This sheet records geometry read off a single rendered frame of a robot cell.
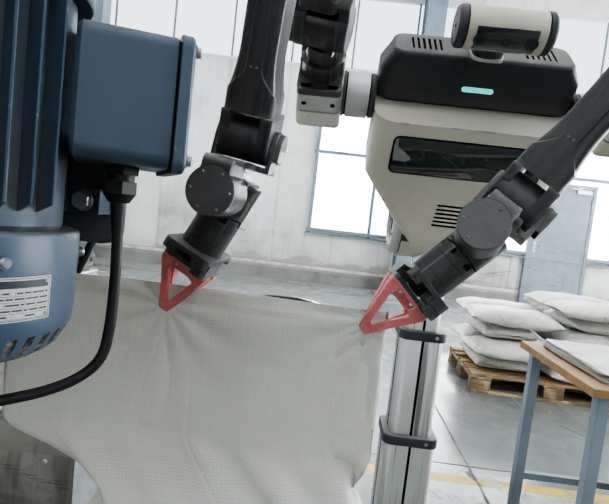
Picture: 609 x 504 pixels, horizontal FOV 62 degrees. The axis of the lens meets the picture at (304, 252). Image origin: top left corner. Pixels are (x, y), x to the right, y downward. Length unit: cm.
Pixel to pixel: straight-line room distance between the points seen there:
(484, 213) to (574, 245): 893
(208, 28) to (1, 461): 859
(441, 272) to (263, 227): 813
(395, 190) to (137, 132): 80
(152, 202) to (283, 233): 231
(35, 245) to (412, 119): 79
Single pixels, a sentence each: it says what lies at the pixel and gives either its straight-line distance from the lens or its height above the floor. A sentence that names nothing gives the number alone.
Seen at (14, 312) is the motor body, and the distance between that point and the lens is 35.
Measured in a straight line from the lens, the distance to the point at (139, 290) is 72.
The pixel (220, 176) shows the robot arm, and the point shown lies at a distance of 58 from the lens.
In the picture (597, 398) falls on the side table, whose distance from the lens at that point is 189.
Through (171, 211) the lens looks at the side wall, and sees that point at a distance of 906.
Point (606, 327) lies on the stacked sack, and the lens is 445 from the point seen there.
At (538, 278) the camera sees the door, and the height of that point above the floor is 51.
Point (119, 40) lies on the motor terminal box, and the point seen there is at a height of 129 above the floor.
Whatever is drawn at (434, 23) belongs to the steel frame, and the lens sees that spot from 885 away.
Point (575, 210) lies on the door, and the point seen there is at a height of 169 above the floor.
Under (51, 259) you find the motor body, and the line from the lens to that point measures 36.
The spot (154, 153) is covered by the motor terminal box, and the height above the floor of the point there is 122.
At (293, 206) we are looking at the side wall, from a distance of 867.
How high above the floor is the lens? 120
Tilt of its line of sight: 5 degrees down
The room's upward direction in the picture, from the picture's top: 6 degrees clockwise
